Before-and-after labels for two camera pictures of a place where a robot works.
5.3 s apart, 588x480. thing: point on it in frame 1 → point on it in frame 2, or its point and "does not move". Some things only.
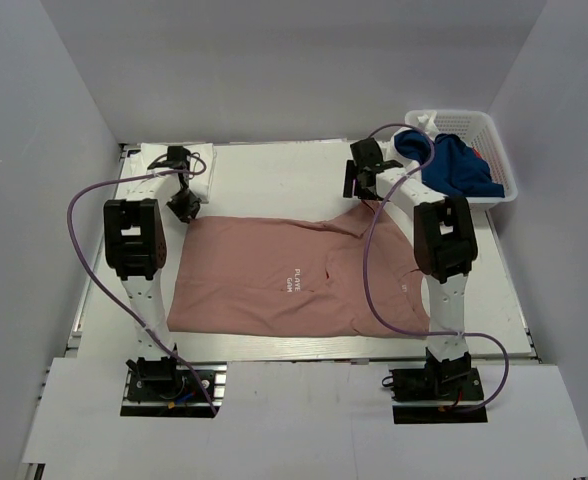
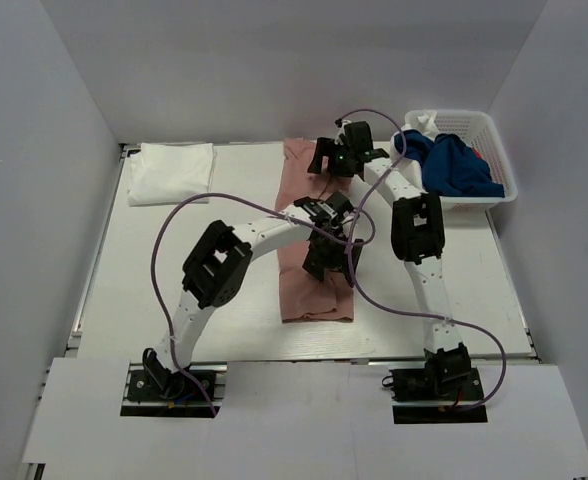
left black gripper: x=190 y=209 → x=314 y=266
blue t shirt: x=454 y=167 does not move
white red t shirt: x=426 y=121 does not move
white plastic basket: x=479 y=129 does not move
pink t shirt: x=296 y=276 → x=304 y=298
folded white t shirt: x=196 y=173 does not move
